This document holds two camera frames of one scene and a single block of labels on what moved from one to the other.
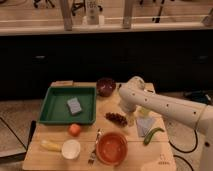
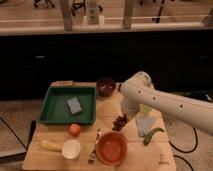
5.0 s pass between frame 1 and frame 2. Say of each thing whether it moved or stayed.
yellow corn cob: stayed
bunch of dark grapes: moved
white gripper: stayed
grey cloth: stayed
